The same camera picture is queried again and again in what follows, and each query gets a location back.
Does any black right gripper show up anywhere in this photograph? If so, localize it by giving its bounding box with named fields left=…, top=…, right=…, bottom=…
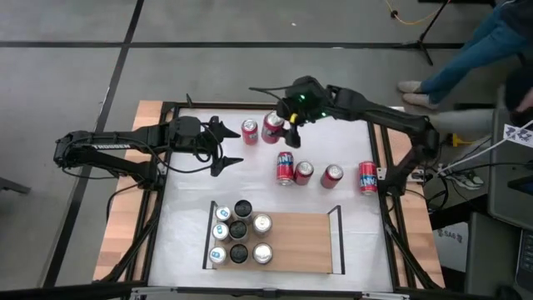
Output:
left=276, top=75, right=334, bottom=149

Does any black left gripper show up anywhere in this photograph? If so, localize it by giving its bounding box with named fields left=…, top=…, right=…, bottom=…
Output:
left=166, top=115, right=244, bottom=178

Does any blue silver Red Bull can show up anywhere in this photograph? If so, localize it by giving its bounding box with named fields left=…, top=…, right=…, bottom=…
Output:
left=211, top=222, right=230, bottom=243
left=214, top=205, right=232, bottom=224
left=207, top=246, right=228, bottom=267

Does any silver Diet Coke can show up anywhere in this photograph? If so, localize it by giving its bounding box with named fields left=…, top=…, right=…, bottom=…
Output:
left=252, top=212, right=274, bottom=235
left=252, top=242, right=275, bottom=266

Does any dark red soda can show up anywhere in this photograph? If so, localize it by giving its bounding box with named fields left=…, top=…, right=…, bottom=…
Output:
left=319, top=164, right=345, bottom=190
left=293, top=160, right=315, bottom=187

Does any black tripod stand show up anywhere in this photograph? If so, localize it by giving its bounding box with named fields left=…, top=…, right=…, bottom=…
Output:
left=393, top=0, right=451, bottom=67

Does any yellow power plug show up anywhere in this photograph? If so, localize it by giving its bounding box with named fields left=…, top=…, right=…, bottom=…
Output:
left=451, top=132, right=474, bottom=148

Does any person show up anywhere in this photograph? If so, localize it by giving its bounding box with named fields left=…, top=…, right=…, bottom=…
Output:
left=428, top=66, right=533, bottom=191
left=396, top=0, right=533, bottom=110

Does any black furniture leg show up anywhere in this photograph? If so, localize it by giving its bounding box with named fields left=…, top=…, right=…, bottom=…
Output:
left=0, top=177, right=32, bottom=196

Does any grey desk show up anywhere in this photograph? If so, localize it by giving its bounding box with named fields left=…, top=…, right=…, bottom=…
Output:
left=464, top=107, right=533, bottom=299

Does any white paper label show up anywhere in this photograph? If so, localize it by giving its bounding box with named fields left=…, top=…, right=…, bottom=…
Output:
left=502, top=122, right=533, bottom=149

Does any wooden shelf with black frame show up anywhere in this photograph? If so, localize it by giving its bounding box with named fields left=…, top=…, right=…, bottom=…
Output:
left=202, top=199, right=346, bottom=276

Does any yellow-orange cable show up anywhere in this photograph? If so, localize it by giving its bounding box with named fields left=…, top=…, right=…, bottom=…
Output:
left=385, top=0, right=443, bottom=26

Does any white cable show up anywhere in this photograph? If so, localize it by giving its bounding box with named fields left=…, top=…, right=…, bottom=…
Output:
left=441, top=119, right=533, bottom=172

